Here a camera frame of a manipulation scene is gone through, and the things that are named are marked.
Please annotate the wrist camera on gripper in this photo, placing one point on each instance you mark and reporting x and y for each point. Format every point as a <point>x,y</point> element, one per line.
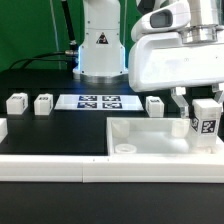
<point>159,16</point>

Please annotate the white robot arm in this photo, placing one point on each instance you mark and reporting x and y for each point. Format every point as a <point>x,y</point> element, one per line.
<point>102,58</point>

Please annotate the white sheet with markers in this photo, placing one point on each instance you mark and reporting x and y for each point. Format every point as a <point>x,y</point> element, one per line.
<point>98,102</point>

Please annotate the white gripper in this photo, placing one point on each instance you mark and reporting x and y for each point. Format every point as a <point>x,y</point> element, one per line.
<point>162,61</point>

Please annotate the white U-shaped obstacle fence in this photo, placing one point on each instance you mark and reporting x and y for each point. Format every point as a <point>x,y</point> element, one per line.
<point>205,168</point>

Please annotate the white square table top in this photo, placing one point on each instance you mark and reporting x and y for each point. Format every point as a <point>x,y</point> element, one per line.
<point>154,136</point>

